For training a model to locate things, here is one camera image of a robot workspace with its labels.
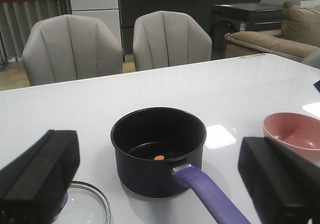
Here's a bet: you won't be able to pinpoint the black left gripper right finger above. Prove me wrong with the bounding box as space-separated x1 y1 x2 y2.
238 137 320 224

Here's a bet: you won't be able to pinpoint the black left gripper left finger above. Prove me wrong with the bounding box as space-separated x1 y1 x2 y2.
0 130 80 224

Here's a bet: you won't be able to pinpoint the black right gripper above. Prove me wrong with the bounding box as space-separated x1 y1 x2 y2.
313 80 320 92

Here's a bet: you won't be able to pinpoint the pink bowl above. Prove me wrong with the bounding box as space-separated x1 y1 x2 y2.
262 112 320 163

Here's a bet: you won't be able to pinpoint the glass lid with blue knob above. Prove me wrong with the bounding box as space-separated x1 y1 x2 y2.
53 180 111 224

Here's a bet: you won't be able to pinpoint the orange ham slices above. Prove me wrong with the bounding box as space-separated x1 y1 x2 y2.
154 155 165 161

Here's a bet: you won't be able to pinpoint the dark blue pot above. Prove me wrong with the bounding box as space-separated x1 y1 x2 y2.
110 107 248 224

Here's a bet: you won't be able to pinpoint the grey chair at table end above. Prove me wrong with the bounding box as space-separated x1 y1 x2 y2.
301 51 320 69

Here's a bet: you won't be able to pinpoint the beige sofa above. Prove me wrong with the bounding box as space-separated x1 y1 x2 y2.
224 1 320 63

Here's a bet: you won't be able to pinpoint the black side table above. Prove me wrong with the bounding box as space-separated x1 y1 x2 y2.
209 3 282 50

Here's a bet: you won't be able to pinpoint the grey chair left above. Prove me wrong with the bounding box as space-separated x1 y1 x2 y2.
22 14 123 86

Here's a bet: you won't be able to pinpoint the grey chair right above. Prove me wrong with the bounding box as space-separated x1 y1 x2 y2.
132 10 213 71

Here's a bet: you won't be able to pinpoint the white refrigerator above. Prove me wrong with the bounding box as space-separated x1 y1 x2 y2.
70 0 122 43

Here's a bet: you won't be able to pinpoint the dark cabinet counter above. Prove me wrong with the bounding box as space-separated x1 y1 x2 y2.
118 0 258 55

